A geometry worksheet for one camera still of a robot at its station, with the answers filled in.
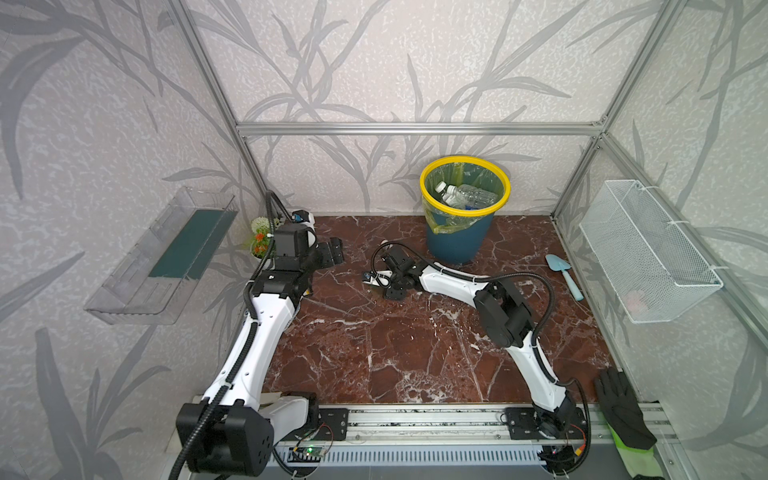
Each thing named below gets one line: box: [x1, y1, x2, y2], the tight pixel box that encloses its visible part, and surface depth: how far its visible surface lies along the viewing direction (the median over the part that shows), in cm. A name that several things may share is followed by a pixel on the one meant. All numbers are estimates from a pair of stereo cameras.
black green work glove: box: [595, 367, 664, 480], surface depth 75 cm
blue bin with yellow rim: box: [420, 155, 511, 265], surface depth 98 cm
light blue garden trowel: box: [545, 254, 584, 302], surface depth 102 cm
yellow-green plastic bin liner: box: [423, 162, 504, 234], surface depth 98 cm
